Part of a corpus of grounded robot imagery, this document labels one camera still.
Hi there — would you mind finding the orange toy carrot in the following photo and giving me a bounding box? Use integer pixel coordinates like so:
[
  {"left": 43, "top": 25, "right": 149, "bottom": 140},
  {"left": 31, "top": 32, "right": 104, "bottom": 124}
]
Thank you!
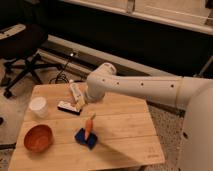
[{"left": 84, "top": 114, "right": 96, "bottom": 140}]

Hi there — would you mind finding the white paper cup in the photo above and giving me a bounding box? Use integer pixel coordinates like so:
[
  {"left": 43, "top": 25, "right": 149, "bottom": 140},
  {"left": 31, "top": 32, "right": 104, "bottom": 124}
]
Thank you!
[{"left": 29, "top": 97, "right": 48, "bottom": 118}]

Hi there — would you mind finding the blue sponge cloth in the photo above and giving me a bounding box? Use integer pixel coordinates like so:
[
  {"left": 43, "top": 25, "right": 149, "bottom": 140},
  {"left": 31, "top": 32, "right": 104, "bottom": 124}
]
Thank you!
[{"left": 75, "top": 128, "right": 98, "bottom": 150}]

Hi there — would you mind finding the orange bowl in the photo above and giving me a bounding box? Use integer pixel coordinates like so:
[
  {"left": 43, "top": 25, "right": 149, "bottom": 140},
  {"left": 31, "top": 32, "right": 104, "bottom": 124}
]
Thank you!
[{"left": 24, "top": 124, "right": 53, "bottom": 153}]

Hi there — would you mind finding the black cable on floor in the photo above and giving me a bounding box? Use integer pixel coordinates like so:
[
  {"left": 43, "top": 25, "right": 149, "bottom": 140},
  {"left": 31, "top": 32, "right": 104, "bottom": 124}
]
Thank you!
[{"left": 48, "top": 49, "right": 77, "bottom": 85}]

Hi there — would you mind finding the black whiteboard eraser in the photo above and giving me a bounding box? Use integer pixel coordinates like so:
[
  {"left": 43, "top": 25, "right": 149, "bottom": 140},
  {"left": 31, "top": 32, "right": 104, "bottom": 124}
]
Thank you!
[{"left": 57, "top": 101, "right": 81, "bottom": 115}]

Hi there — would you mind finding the black office chair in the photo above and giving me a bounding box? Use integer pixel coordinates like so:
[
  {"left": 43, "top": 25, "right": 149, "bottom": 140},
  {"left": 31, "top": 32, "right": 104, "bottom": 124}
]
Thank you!
[{"left": 0, "top": 23, "right": 62, "bottom": 98}]

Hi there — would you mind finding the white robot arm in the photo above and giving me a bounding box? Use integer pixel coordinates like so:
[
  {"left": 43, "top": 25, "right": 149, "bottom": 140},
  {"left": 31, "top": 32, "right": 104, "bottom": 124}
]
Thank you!
[{"left": 69, "top": 63, "right": 213, "bottom": 171}]

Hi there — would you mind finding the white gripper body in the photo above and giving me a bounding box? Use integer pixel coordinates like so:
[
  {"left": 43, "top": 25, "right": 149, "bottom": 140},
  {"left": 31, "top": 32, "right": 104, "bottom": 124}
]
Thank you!
[{"left": 69, "top": 82, "right": 86, "bottom": 111}]

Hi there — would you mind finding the wooden table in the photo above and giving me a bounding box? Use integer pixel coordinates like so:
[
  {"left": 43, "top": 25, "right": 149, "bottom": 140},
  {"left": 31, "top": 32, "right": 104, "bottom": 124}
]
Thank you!
[{"left": 8, "top": 84, "right": 165, "bottom": 171}]

